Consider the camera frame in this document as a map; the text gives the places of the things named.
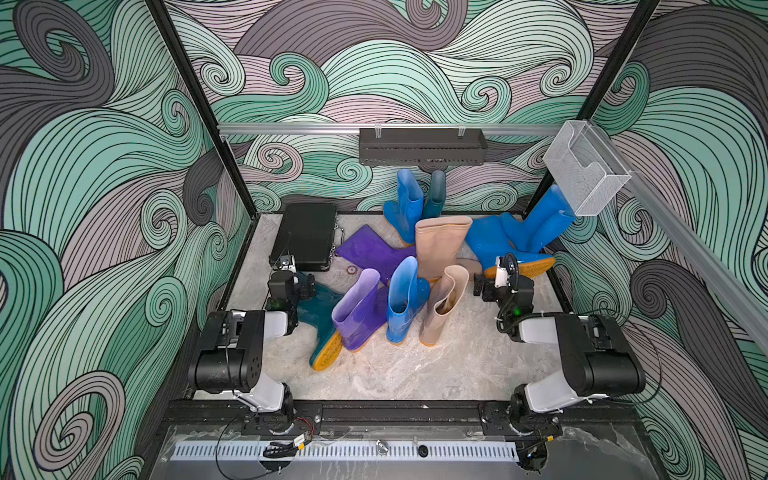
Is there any blue rain boot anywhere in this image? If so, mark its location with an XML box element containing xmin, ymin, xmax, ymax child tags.
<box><xmin>465</xmin><ymin>216</ymin><xmax>556</xmax><ymax>278</ymax></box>
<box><xmin>500</xmin><ymin>185</ymin><xmax>576</xmax><ymax>253</ymax></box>

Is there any purple rain boot back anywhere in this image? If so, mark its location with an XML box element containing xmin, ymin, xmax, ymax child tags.
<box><xmin>336</xmin><ymin>225</ymin><xmax>416</xmax><ymax>285</ymax></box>

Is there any purple rain boot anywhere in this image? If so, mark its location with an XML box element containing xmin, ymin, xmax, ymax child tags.
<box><xmin>331</xmin><ymin>268</ymin><xmax>388</xmax><ymax>352</ymax></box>
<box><xmin>336</xmin><ymin>225</ymin><xmax>416</xmax><ymax>285</ymax></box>

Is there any beige rain boot large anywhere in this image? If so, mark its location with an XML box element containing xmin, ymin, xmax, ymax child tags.
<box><xmin>415</xmin><ymin>216</ymin><xmax>480</xmax><ymax>282</ymax></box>

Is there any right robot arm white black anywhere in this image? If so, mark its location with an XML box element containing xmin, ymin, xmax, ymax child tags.
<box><xmin>473</xmin><ymin>253</ymin><xmax>646</xmax><ymax>422</ymax></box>

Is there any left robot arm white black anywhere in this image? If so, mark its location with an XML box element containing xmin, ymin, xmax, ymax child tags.
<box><xmin>188</xmin><ymin>254</ymin><xmax>315</xmax><ymax>413</ymax></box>

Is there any purple rain boot front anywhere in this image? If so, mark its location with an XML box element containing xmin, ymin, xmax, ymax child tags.
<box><xmin>331</xmin><ymin>268</ymin><xmax>388</xmax><ymax>352</ymax></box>

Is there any dark teal boot lying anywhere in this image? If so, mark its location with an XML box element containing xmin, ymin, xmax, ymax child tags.
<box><xmin>297</xmin><ymin>272</ymin><xmax>343</xmax><ymax>371</ymax></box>

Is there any black hard case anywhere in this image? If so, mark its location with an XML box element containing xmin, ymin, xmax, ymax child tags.
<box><xmin>269</xmin><ymin>203</ymin><xmax>337</xmax><ymax>272</ymax></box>

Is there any light blue boot front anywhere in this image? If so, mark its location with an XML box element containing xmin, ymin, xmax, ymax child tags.
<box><xmin>386</xmin><ymin>256</ymin><xmax>431</xmax><ymax>344</ymax></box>

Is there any light blue boot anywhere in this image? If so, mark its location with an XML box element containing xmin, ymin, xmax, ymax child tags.
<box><xmin>383</xmin><ymin>169</ymin><xmax>424</xmax><ymax>245</ymax></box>
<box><xmin>386</xmin><ymin>256</ymin><xmax>431</xmax><ymax>344</ymax></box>

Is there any dark teal boot back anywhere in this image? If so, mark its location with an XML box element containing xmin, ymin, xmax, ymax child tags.
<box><xmin>422</xmin><ymin>170</ymin><xmax>447</xmax><ymax>219</ymax></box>

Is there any light blue boot back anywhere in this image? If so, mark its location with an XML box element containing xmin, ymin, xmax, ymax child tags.
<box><xmin>383</xmin><ymin>169</ymin><xmax>424</xmax><ymax>245</ymax></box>

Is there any white perforated front strip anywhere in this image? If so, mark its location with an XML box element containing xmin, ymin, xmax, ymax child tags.
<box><xmin>170</xmin><ymin>440</ymin><xmax>519</xmax><ymax>462</ymax></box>

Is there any white mesh wire basket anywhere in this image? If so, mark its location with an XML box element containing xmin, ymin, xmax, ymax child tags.
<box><xmin>543</xmin><ymin>120</ymin><xmax>631</xmax><ymax>217</ymax></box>

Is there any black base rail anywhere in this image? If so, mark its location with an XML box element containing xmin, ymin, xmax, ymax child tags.
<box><xmin>162</xmin><ymin>400</ymin><xmax>638</xmax><ymax>438</ymax></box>

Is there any aluminium rail back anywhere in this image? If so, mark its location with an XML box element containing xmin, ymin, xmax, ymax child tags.
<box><xmin>218</xmin><ymin>122</ymin><xmax>562</xmax><ymax>136</ymax></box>

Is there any aluminium rail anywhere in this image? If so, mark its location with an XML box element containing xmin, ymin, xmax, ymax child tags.
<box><xmin>590</xmin><ymin>122</ymin><xmax>768</xmax><ymax>355</ymax></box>
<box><xmin>218</xmin><ymin>122</ymin><xmax>562</xmax><ymax>136</ymax></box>

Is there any black wall shelf tray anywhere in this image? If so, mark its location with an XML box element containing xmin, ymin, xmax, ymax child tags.
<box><xmin>358</xmin><ymin>128</ymin><xmax>488</xmax><ymax>168</ymax></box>

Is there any aluminium rail right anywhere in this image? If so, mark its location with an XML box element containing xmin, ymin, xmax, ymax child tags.
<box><xmin>590</xmin><ymin>122</ymin><xmax>768</xmax><ymax>355</ymax></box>

